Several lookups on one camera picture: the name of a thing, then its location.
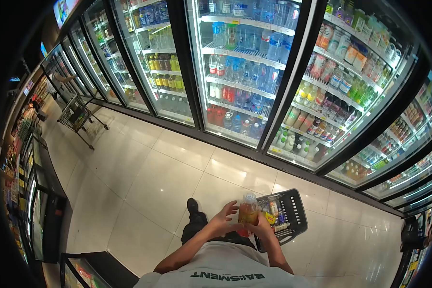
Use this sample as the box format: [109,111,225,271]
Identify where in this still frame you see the black chest freezer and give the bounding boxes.
[24,135,73,264]

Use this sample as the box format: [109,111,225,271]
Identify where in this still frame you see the person's legs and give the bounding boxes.
[180,198,257,251]

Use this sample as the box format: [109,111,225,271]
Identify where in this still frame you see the full shop shelf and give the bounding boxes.
[0,66,52,261]

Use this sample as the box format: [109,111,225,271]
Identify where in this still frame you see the full drinks cooler wall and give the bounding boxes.
[40,0,432,218]

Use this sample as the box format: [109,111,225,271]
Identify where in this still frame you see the black glass-top freezer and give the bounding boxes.
[59,251,140,288]

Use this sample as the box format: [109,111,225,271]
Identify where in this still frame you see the person's left hand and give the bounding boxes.
[207,200,244,235]

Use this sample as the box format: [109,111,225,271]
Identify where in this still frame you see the full magazine shelf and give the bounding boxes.
[392,202,432,288]

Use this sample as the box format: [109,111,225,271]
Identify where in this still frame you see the black plastic shopping basket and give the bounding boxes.
[254,188,309,253]

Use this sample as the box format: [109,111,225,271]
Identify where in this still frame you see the hanging display screen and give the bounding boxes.
[53,0,80,30]

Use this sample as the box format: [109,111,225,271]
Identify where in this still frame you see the amber drink bottle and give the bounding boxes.
[238,192,259,227]

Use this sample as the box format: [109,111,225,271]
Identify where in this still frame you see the person's right hand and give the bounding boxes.
[243,211,275,239]

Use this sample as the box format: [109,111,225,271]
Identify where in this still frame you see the person's left fingers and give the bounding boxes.
[221,200,240,221]

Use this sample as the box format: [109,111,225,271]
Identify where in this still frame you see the person's body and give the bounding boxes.
[132,240,312,288]

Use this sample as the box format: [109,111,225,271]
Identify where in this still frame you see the metal shopping cart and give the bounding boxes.
[56,94,109,150]

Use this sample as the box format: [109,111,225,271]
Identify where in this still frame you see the person's right fingers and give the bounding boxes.
[254,211,270,227]

